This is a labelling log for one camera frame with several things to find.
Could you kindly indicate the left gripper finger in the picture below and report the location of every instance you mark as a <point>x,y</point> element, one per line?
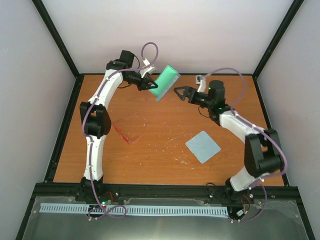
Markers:
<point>147,79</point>
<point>148,86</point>

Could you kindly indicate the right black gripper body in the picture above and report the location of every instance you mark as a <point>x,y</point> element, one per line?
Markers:
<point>202,103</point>

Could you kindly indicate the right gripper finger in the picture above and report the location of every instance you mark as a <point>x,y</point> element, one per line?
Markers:
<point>183,94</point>
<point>191,89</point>

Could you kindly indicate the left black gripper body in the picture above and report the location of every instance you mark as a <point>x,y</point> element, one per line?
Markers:
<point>139,85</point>

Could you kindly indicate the blue cleaning cloth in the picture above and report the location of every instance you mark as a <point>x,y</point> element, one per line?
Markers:
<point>203,147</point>

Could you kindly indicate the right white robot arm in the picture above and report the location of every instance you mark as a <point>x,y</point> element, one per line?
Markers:
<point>263,156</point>

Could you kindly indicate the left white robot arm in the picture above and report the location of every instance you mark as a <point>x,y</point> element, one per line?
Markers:
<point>95,120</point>

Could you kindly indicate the metal front plate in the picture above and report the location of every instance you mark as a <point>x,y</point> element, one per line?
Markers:
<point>263,220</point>

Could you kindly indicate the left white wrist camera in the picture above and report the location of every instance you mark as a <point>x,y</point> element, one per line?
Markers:
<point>148,68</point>

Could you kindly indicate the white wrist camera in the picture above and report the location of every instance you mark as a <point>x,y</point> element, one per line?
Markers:
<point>200,80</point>
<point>148,68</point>

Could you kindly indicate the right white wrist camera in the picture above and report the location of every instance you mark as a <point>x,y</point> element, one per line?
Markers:
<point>200,80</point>

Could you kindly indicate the black frame post left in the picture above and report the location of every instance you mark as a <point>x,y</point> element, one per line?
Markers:
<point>46,18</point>

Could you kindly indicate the black frame post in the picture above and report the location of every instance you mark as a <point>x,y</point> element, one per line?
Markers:
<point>46,18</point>
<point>281,30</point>

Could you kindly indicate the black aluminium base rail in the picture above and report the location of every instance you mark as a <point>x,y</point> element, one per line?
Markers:
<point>208,193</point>

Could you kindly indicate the blue slotted cable duct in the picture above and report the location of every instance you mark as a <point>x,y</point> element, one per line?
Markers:
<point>136,210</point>

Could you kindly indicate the black frame post right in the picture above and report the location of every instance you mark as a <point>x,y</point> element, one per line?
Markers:
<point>281,30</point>

